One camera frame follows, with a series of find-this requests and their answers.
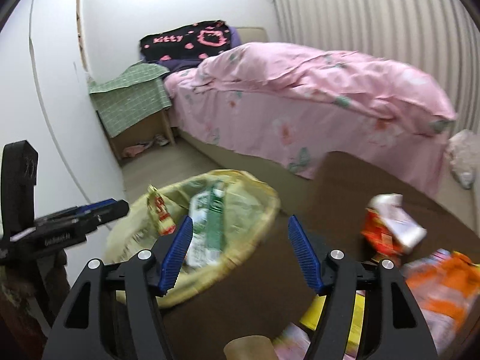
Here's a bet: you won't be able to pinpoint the yellow printed wrapper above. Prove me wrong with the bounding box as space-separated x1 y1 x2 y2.
299 290 365 359

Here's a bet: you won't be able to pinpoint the green white milk carton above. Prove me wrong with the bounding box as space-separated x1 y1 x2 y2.
186 180 225 268

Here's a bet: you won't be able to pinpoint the red white cup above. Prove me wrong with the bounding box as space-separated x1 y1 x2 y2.
361 193 427 258

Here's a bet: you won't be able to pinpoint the orange white plastic bag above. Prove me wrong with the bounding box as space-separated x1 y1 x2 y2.
401 249 479 353

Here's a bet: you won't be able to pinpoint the green yellow snack bag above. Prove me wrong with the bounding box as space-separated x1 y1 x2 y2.
146 185 176 236

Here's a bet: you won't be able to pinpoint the pink cartoon tissue pack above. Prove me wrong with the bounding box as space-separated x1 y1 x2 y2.
272 291 365 359

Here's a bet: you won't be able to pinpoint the yellow plastic trash bag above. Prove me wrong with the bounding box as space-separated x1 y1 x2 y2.
104 170 280 308

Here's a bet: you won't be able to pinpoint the shoes under nightstand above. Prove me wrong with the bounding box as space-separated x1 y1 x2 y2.
121 134 169 158

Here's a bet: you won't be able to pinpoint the green checkered cloth nightstand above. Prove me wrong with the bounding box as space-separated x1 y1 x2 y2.
88 62 176 161

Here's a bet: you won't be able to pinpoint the pink floral bed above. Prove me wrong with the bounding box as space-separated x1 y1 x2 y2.
158 59 449 196

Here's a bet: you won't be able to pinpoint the pink floral duvet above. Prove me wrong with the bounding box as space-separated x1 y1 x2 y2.
192 42 456 136

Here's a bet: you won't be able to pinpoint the white plastic bag on floor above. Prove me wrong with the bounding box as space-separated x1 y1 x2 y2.
446 129 479 189

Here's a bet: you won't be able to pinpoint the black kitty pillow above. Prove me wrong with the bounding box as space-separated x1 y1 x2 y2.
139 20 232 62

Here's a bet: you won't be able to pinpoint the beige pleated curtain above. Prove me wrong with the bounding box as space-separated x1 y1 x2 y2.
273 0 479 132

